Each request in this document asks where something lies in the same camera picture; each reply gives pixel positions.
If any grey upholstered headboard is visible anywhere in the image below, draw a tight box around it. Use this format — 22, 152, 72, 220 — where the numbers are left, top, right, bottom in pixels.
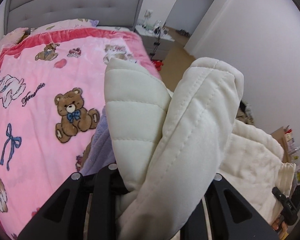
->
4, 0, 143, 34

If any lilac knitted garment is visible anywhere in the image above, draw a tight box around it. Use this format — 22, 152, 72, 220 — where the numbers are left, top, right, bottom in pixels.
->
80, 107, 116, 176

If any person's right hand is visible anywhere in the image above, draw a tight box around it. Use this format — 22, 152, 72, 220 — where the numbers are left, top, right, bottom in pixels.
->
271, 215, 288, 238

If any grey bedside table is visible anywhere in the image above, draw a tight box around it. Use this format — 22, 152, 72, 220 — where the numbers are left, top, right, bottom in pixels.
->
135, 25, 174, 61

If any red object on floor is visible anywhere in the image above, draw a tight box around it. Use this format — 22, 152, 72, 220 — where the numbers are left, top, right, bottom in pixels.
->
152, 60, 164, 72

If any cream quilted jacket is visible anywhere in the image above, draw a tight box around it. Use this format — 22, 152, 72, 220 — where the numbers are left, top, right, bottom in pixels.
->
104, 57, 295, 239

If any pink cartoon fleece blanket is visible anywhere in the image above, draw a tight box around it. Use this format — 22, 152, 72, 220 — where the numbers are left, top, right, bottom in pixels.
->
0, 28, 157, 239

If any cardboard box with items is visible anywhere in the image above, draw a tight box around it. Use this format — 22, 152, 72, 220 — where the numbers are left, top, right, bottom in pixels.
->
271, 126, 300, 185

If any floral bed sheet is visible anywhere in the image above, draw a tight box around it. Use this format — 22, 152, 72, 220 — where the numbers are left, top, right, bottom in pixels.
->
31, 18, 130, 35

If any pink fluffy pillow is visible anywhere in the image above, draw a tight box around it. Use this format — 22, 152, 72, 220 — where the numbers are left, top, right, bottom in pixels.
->
0, 28, 29, 44

